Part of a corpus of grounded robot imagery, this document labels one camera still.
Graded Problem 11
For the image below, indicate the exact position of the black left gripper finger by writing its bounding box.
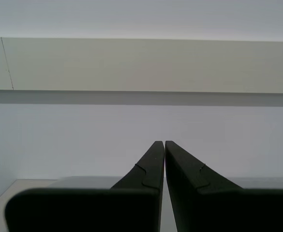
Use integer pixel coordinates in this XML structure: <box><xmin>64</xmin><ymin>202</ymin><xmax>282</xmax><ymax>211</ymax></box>
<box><xmin>164</xmin><ymin>140</ymin><xmax>283</xmax><ymax>232</ymax></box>
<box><xmin>4</xmin><ymin>141</ymin><xmax>165</xmax><ymax>232</ymax></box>

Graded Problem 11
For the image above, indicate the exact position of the beige horizontal panel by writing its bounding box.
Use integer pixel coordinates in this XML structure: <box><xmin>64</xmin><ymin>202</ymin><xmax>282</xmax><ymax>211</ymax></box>
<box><xmin>0</xmin><ymin>36</ymin><xmax>283</xmax><ymax>94</ymax></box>

